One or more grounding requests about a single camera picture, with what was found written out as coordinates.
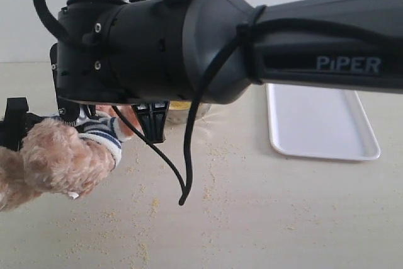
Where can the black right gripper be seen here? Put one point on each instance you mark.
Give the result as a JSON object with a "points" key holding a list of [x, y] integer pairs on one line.
{"points": [[84, 78]]}

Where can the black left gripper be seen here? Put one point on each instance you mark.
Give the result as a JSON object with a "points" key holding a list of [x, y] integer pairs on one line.
{"points": [[16, 123]]}

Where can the beige teddy bear striped sweater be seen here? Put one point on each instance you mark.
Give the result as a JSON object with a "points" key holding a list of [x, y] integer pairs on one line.
{"points": [[57, 158]]}

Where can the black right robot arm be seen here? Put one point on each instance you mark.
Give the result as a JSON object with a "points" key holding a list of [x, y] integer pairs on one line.
{"points": [[127, 52]]}

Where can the steel bowl of yellow grain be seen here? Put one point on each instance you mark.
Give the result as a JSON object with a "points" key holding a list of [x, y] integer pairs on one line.
{"points": [[178, 111]]}

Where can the white rectangular plastic tray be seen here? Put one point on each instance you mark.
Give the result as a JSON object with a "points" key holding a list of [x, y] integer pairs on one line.
{"points": [[320, 123]]}

